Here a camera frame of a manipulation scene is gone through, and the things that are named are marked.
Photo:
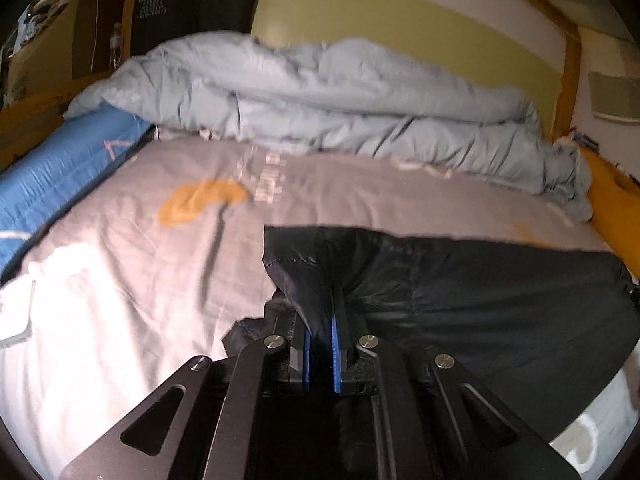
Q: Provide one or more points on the white LED desk lamp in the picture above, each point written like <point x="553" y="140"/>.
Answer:
<point x="12" y="319"/>

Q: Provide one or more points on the checkered canopy cloth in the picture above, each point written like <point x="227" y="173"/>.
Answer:
<point x="614" y="98"/>

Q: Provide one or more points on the blue pillow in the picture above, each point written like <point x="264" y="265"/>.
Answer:
<point x="41" y="187"/>

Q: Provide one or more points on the cluttered wooden shelf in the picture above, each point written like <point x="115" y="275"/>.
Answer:
<point x="55" y="42"/>

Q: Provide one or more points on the grey heart-print bed sheet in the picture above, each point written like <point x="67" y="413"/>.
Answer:
<point x="161" y="259"/>

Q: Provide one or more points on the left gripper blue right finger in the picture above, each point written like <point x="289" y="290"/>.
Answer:
<point x="371" y="374"/>

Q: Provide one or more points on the wooden bed frame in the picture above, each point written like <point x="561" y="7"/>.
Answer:
<point x="575" y="37"/>

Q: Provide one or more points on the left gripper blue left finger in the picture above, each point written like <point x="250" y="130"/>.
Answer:
<point x="254" y="396"/>

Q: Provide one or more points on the light blue crumpled duvet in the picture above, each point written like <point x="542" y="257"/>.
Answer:
<point x="353" y="96"/>

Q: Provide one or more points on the black puffer down jacket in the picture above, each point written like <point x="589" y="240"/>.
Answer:
<point x="450" y="309"/>

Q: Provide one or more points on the green padded headboard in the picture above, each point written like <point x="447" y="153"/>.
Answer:
<point x="418" y="28"/>

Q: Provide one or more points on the orange long pillow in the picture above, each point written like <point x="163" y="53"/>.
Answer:
<point x="614" y="199"/>

